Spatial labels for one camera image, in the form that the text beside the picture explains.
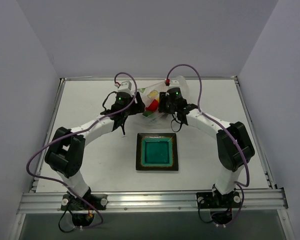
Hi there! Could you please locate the aluminium mounting rail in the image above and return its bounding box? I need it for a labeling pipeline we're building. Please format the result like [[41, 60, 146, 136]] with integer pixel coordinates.
[[17, 188, 288, 214]]

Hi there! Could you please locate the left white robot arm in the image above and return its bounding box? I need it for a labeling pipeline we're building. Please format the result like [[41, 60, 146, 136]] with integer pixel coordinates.
[[44, 91, 145, 210]]

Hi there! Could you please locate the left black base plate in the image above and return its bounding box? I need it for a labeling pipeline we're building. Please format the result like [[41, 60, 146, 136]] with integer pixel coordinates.
[[60, 192, 109, 211]]

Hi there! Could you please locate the translucent plastic bag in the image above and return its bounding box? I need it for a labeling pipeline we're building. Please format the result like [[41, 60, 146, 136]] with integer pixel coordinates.
[[133, 75, 189, 129]]

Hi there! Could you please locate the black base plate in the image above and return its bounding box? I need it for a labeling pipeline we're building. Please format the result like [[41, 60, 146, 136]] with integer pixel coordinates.
[[196, 190, 242, 209], [60, 192, 109, 211]]

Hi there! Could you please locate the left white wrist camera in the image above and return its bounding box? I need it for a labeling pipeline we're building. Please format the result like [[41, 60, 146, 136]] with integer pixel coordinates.
[[114, 80, 132, 94]]

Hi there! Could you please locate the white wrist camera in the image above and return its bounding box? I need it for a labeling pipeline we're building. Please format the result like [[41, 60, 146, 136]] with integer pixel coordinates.
[[114, 80, 132, 94], [164, 78, 181, 89]]

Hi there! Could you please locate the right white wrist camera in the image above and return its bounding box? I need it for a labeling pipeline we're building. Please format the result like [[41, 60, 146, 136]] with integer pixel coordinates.
[[164, 78, 181, 89]]

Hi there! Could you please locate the green fake fruit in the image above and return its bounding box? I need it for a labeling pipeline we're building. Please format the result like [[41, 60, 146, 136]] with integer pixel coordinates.
[[142, 110, 154, 118]]

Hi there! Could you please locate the red fake apple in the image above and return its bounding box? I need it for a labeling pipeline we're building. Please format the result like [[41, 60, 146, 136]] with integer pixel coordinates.
[[145, 99, 159, 112]]

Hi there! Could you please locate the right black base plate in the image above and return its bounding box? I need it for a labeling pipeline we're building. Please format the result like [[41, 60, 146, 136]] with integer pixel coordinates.
[[196, 190, 242, 209]]

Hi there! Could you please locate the teal square ceramic plate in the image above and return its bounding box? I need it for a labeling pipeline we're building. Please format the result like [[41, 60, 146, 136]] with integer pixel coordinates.
[[135, 133, 179, 172]]

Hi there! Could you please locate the yellow fake lemon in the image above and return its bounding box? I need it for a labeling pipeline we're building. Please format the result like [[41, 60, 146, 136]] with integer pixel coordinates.
[[147, 90, 160, 102]]

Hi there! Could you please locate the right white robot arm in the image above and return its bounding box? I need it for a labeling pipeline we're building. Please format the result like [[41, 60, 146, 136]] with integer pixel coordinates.
[[158, 87, 255, 207]]

